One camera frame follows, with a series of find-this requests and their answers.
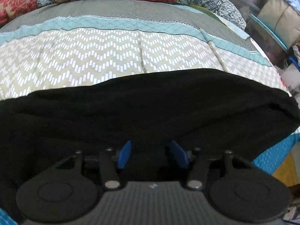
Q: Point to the zigzag patterned bedsheet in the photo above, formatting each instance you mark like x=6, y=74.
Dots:
x=93, y=56

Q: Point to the black pants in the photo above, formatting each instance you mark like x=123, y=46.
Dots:
x=140, y=112

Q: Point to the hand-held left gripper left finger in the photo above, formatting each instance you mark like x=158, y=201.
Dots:
x=124, y=154

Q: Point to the yellow cloth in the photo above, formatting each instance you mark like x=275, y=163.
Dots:
x=287, y=173

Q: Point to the beige bag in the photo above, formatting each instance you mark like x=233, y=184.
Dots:
x=279, y=11

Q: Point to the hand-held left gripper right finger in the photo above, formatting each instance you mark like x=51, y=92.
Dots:
x=179, y=154

